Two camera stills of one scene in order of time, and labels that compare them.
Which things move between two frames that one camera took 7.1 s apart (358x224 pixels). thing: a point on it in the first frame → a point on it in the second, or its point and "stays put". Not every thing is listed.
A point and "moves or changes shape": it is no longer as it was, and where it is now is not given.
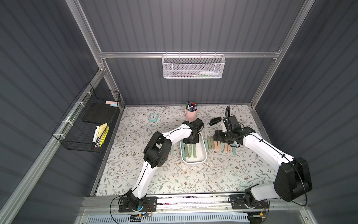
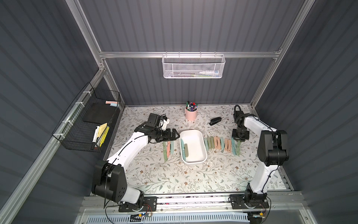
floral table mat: [226, 170] stays put
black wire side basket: [88, 125] stays put
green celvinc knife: [190, 149] moves or changes shape
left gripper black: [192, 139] → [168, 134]
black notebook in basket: [99, 113] stays put
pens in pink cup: [191, 106] stays put
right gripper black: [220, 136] → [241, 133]
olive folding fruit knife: [212, 143] stays put
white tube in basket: [215, 73] stays put
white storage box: [201, 152] stays put
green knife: [194, 151] → [238, 147]
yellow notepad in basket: [102, 128] stays put
